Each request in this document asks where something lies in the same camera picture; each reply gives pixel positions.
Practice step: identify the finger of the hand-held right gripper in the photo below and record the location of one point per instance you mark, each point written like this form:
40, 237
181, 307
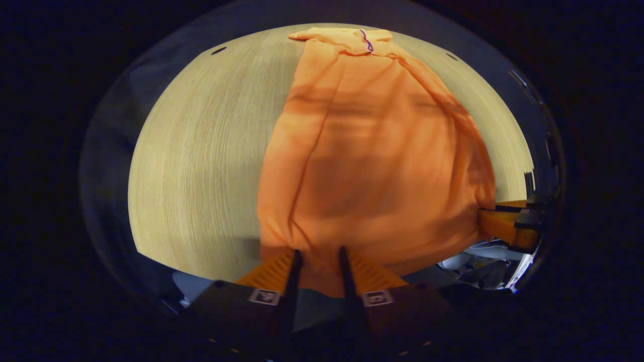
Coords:
515, 206
503, 226

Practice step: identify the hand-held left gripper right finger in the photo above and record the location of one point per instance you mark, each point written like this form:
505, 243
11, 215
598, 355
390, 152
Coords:
348, 286

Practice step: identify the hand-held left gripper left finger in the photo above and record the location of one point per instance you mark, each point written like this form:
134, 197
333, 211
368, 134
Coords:
294, 286

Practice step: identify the orange T-shirt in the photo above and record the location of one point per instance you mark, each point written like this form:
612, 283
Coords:
372, 151

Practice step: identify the white crumpled fabric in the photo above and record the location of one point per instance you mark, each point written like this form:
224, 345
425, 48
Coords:
483, 251

